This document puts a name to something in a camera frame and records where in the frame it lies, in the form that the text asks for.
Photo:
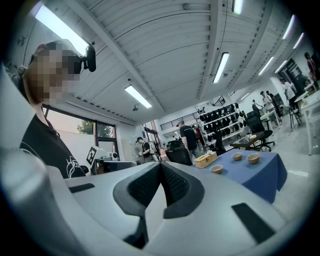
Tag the white shelf rack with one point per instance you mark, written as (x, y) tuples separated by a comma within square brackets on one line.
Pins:
[(220, 117)]

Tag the brown glass-top side table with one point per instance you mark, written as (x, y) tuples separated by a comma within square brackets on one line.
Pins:
[(243, 142)]

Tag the black metal railing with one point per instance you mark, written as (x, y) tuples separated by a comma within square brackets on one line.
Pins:
[(182, 117)]

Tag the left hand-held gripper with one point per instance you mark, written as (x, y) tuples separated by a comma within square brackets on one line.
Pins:
[(91, 156)]

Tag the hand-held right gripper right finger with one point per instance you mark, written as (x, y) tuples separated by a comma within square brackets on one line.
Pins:
[(180, 192)]

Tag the black office chair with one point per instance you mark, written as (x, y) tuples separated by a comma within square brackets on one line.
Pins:
[(220, 142), (256, 122), (178, 155)]

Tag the black head-mounted camera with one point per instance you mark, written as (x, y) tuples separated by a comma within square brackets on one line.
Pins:
[(91, 58)]

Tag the blue tablecloth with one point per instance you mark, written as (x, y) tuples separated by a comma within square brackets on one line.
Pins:
[(260, 175)]

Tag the wicker tissue box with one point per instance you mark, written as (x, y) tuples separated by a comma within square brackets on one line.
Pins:
[(206, 161)]

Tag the person's head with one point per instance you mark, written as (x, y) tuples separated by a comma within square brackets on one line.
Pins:
[(50, 80)]

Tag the ceiling strip light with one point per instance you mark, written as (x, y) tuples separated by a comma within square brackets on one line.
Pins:
[(288, 27), (281, 66), (138, 96), (60, 27), (237, 6), (265, 65), (220, 67)]

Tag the black printed t-shirt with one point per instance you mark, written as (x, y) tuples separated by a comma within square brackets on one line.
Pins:
[(45, 155)]

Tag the beige bowl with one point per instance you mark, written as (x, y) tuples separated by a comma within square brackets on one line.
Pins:
[(216, 169), (237, 156), (253, 158)]

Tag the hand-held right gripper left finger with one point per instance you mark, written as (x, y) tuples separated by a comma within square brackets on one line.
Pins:
[(140, 190)]

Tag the row of black bags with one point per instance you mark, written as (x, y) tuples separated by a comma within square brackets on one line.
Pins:
[(226, 122)]

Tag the white metal table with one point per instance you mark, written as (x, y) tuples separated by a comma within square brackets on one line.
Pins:
[(309, 135)]

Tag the beige plate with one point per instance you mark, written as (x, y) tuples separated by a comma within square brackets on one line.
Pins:
[(252, 137)]

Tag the dark-framed window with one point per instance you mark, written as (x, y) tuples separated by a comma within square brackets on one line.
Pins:
[(67, 125)]

